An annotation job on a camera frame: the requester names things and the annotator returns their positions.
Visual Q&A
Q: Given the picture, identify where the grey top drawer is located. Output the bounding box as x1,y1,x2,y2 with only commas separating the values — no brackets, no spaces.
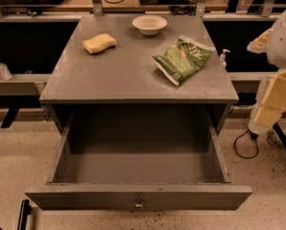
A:
25,104,251,211

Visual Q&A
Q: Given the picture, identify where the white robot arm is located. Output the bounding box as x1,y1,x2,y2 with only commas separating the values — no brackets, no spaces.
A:
247,10,286,134

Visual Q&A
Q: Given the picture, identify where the metal drawer knob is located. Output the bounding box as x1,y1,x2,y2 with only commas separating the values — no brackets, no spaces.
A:
134,198,143,209

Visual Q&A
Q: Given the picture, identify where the white pump bottle right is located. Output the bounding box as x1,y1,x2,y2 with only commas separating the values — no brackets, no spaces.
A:
219,49,230,68

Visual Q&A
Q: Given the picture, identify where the green chip bag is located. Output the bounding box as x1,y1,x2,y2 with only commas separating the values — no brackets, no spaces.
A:
153,35,215,86

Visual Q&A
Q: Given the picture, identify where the white bowl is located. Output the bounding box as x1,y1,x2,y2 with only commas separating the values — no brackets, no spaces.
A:
132,15,167,35

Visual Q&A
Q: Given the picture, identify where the yellow sponge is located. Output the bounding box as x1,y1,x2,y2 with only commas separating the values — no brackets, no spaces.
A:
83,34,116,54

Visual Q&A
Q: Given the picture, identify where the clear sanitizer bottle left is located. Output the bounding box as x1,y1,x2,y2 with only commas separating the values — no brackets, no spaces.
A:
0,62,12,81

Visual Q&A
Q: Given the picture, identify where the black stand leg left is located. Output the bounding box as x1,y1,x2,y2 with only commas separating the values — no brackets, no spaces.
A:
16,199,31,230

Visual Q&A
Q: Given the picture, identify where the black floor cable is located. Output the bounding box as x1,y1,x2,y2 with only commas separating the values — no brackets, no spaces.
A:
233,128,260,160

